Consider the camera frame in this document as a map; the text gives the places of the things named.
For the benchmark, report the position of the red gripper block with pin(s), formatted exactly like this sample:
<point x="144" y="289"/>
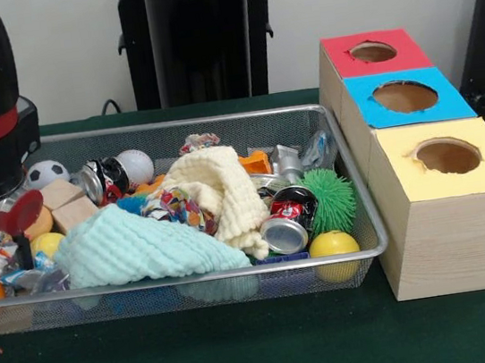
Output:
<point x="12" y="214"/>

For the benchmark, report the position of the mint green waffle cloth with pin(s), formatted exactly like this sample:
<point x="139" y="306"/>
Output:
<point x="134" y="246"/>

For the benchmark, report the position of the cream waffle cloth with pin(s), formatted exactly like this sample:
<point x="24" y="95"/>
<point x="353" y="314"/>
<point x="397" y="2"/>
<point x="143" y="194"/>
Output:
<point x="221" y="189"/>

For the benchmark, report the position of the clear shallow mesh bin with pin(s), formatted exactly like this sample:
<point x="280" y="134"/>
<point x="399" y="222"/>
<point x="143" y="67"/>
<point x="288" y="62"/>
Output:
<point x="361" y="255"/>

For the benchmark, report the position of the wooden box with three holes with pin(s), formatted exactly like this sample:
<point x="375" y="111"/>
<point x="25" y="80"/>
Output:
<point x="446" y="216"/>

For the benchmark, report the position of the plain yellow ball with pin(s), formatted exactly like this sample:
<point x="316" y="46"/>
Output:
<point x="48" y="245"/>

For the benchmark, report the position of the small black white soccer ball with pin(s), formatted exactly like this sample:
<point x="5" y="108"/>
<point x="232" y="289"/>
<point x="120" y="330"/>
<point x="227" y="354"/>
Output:
<point x="47" y="173"/>

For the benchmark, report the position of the crushed black silver can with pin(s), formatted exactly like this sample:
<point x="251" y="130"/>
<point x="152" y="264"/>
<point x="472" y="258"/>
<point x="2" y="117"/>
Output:
<point x="102" y="179"/>

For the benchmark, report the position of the small white baseball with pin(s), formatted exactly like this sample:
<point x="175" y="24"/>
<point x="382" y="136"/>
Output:
<point x="136" y="166"/>

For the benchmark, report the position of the orange toy building block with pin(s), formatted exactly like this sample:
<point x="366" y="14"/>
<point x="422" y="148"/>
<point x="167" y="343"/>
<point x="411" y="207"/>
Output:
<point x="253" y="162"/>

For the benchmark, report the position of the dark green table cloth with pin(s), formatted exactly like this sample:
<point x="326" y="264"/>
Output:
<point x="248" y="352"/>

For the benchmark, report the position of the black silver drink can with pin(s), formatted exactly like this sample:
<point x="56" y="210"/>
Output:
<point x="284" y="221"/>

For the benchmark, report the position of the yellow smiley ball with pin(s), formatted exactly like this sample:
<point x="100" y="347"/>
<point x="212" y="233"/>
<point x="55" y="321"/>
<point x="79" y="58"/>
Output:
<point x="333" y="245"/>

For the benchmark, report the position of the green fuzzy toy with eyes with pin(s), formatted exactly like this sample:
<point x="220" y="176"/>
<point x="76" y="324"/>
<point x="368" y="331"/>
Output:
<point x="333" y="198"/>

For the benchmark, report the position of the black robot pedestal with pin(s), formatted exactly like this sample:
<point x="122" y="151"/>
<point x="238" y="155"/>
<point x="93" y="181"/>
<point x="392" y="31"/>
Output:
<point x="205" y="42"/>

